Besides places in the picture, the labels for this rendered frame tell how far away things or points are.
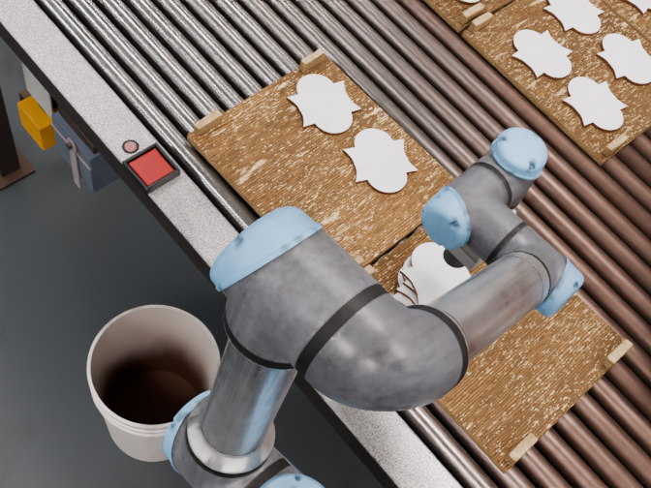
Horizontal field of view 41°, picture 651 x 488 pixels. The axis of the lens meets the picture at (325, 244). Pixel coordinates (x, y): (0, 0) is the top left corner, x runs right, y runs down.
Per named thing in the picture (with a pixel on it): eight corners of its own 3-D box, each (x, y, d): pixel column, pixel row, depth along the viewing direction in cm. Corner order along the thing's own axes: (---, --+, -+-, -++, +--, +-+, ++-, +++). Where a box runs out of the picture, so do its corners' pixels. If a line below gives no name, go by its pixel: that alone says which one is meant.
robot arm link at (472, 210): (487, 251, 110) (540, 205, 115) (423, 193, 113) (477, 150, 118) (469, 280, 116) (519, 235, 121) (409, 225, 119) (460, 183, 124)
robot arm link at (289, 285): (218, 540, 118) (322, 338, 76) (148, 458, 122) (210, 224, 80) (281, 485, 125) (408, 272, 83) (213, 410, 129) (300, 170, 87)
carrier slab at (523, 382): (503, 474, 142) (506, 472, 141) (335, 294, 153) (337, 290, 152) (627, 350, 157) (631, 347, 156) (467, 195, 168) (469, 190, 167)
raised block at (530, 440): (510, 467, 141) (516, 462, 139) (502, 458, 142) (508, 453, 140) (533, 443, 144) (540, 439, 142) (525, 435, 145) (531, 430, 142)
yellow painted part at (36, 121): (43, 151, 192) (29, 83, 172) (20, 124, 195) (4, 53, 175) (75, 135, 196) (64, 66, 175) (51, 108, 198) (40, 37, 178)
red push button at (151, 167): (147, 190, 158) (147, 186, 157) (128, 167, 159) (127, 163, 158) (174, 173, 160) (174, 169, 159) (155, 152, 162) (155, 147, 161)
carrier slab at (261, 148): (332, 293, 153) (334, 289, 152) (186, 139, 164) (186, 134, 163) (463, 192, 169) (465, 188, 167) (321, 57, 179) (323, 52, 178)
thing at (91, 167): (89, 206, 181) (83, 157, 166) (52, 161, 185) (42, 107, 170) (135, 180, 186) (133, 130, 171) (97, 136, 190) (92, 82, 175)
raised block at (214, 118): (198, 137, 163) (199, 129, 160) (192, 132, 163) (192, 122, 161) (222, 123, 165) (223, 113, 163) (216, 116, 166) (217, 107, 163)
